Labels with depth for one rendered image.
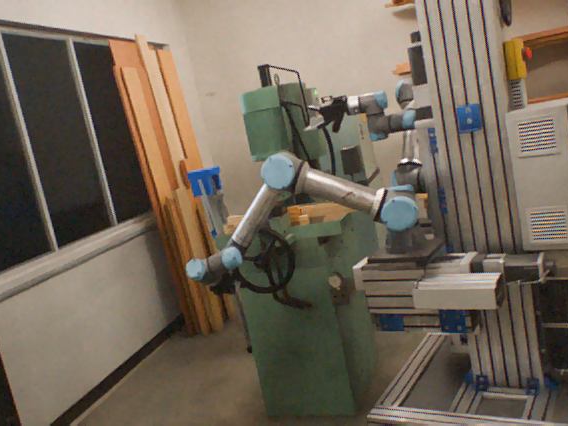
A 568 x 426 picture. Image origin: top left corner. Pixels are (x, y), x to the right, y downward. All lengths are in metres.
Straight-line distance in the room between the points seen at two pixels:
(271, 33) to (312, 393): 3.25
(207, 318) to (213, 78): 2.20
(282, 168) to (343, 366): 1.09
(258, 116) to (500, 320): 1.29
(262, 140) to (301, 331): 0.87
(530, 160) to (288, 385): 1.48
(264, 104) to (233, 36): 2.69
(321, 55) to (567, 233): 3.30
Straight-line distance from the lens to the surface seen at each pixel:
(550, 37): 4.44
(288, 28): 5.07
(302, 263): 2.52
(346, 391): 2.71
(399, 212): 1.89
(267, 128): 2.56
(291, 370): 2.74
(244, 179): 5.23
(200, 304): 4.09
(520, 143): 2.04
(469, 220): 2.17
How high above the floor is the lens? 1.35
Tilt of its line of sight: 9 degrees down
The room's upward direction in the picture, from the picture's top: 11 degrees counter-clockwise
